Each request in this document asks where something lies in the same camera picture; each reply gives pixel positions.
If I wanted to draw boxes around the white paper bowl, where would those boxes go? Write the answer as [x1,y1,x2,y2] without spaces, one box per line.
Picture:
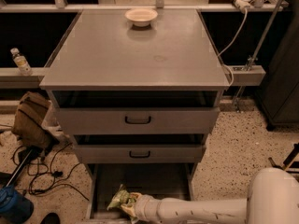
[125,8,158,27]

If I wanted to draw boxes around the black shoe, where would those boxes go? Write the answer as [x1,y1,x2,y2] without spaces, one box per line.
[40,213,61,224]

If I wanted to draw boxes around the white cable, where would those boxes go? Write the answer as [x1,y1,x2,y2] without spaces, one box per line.
[217,7,249,87]

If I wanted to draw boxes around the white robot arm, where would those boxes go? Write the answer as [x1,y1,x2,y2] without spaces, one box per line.
[121,168,299,224]

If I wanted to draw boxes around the grey drawer cabinet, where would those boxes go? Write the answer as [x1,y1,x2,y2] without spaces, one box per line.
[39,8,232,224]

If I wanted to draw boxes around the clear plastic water bottle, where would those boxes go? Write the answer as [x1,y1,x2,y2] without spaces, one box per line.
[10,48,33,76]

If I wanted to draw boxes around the grey middle drawer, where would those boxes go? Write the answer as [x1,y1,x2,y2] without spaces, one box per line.
[74,145,206,163]

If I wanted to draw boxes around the metal pole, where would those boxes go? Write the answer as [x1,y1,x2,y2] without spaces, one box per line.
[232,0,283,112]

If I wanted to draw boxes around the black floor cables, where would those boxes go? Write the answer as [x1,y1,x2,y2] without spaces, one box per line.
[11,142,91,202]

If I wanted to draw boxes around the green jalapeno chip bag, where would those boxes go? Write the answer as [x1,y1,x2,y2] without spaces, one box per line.
[107,184,138,224]

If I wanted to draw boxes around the black wheeled stand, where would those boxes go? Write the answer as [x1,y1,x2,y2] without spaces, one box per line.
[268,143,299,174]

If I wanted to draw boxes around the grey open bottom drawer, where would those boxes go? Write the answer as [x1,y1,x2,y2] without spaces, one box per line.
[86,163,194,224]

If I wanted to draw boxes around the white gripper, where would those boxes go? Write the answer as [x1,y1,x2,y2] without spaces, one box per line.
[121,192,162,223]

